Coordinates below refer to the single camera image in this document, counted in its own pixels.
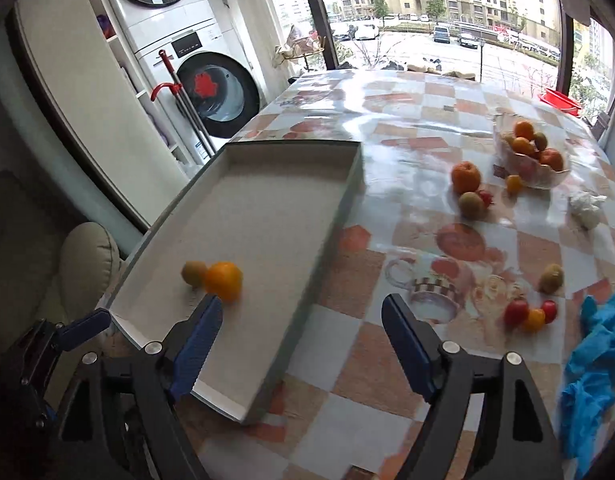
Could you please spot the crumpled white tissue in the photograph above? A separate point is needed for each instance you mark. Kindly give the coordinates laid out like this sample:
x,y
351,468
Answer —
x,y
586,208

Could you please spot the orange tangerine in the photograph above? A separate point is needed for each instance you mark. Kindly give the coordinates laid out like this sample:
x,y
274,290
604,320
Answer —
x,y
522,146
524,130

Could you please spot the beige cushioned chair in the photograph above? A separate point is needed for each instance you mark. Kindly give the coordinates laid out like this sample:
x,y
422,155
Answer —
x,y
82,260

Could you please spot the purple container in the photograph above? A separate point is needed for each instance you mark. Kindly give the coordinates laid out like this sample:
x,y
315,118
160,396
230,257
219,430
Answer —
x,y
105,25

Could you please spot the green kiwi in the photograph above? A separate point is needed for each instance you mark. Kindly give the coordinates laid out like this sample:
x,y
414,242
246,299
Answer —
x,y
540,140

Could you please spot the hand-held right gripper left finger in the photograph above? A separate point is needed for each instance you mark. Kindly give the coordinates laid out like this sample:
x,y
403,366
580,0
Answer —
x,y
200,350

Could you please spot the small red cherry tomato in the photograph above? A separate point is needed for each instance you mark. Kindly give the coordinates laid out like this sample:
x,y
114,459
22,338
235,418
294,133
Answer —
x,y
487,198

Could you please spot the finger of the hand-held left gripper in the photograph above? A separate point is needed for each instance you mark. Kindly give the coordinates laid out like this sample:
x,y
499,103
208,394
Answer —
x,y
82,330

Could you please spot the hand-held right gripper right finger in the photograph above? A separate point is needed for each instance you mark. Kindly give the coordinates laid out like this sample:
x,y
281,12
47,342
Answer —
x,y
407,350

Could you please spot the reddish orange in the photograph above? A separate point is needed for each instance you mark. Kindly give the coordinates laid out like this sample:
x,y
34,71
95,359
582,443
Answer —
x,y
552,159

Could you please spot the white cabinet door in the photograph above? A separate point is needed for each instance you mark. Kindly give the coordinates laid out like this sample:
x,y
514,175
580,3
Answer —
x,y
77,85

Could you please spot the yellow tomato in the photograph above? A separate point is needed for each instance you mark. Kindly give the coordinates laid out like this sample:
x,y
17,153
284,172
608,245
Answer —
x,y
535,320
513,183

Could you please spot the dimpled orange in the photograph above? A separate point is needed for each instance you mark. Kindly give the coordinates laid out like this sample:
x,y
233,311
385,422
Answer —
x,y
466,176

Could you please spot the white dryer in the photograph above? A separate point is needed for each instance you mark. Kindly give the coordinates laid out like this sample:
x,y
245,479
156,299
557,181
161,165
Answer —
x,y
187,15

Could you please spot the red plastic basin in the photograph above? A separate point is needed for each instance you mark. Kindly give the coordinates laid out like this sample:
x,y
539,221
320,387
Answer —
x,y
561,100

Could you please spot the plant stand with bag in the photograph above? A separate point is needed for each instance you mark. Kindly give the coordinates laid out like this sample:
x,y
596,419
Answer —
x,y
300,45

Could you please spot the clear glass bowl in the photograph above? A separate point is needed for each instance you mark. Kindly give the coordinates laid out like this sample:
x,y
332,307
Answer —
x,y
517,169

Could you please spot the large smooth orange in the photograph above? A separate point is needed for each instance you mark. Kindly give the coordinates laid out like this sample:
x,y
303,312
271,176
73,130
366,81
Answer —
x,y
223,281

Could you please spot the shallow grey cardboard box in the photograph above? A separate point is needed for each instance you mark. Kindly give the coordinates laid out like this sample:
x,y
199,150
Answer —
x,y
267,220

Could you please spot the white washing machine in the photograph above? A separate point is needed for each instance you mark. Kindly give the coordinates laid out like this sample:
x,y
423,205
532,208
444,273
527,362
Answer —
x,y
118,55
237,95

